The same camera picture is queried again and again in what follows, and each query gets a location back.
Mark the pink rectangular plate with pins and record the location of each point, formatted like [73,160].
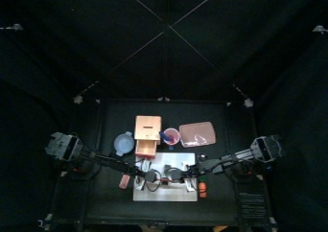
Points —
[197,134]

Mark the white cutting board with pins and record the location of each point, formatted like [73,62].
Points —
[166,194]

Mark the black sheet with white print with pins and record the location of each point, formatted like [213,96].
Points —
[252,204]

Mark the orange toy carrot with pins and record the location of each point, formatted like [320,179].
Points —
[202,188]

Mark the light wooden box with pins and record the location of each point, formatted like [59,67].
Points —
[148,127]

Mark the wooden drawer with red front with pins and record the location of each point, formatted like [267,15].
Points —
[145,148]

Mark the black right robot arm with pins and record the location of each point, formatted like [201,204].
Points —
[239,154]

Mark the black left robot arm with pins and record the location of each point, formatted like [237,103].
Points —
[106,160]

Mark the blue flat piece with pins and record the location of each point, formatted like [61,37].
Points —
[170,148]
[164,136]

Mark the pink red toy food piece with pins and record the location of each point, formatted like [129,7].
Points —
[125,181]

